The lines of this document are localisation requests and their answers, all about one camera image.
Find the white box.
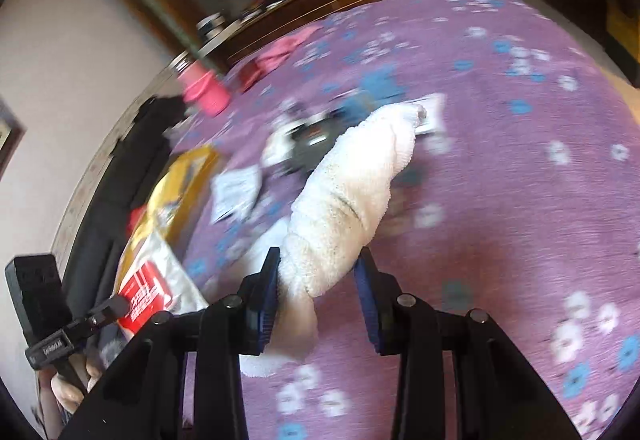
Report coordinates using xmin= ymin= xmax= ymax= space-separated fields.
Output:
xmin=196 ymin=14 xmax=227 ymax=39

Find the golden pillar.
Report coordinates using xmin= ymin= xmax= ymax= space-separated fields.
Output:
xmin=602 ymin=0 xmax=640 ymax=89

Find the yellow paper bag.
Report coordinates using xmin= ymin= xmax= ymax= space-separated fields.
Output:
xmin=112 ymin=144 xmax=222 ymax=301

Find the blue cloth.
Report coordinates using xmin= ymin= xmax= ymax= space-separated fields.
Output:
xmin=344 ymin=91 xmax=382 ymax=127

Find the black fabric bag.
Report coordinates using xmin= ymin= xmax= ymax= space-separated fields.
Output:
xmin=64 ymin=94 xmax=187 ymax=321

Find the red label white packet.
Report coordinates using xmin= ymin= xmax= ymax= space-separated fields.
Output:
xmin=117 ymin=227 xmax=210 ymax=337

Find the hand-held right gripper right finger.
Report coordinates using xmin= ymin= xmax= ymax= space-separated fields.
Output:
xmin=352 ymin=247 xmax=583 ymax=440

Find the dark red wallet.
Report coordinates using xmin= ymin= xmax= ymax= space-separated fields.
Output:
xmin=239 ymin=60 xmax=267 ymax=94

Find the pink cloth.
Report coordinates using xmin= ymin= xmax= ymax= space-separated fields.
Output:
xmin=254 ymin=21 xmax=324 ymax=74

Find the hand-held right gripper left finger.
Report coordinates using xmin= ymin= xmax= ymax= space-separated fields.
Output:
xmin=60 ymin=247 xmax=282 ymax=440

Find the pink water bottle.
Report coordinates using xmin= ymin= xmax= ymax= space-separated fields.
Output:
xmin=171 ymin=54 xmax=232 ymax=119

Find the wooden picture frame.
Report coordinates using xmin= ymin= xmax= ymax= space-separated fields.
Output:
xmin=0 ymin=98 xmax=27 ymax=181

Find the purple floral blanket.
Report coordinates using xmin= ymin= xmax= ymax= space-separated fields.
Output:
xmin=165 ymin=0 xmax=640 ymax=440

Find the person's left hand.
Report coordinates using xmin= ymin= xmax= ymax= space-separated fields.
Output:
xmin=37 ymin=357 xmax=107 ymax=440

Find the white towel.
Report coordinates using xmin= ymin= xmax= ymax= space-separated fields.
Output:
xmin=277 ymin=102 xmax=427 ymax=301

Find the white lemon print packet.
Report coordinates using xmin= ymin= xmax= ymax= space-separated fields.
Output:
xmin=260 ymin=129 xmax=297 ymax=169

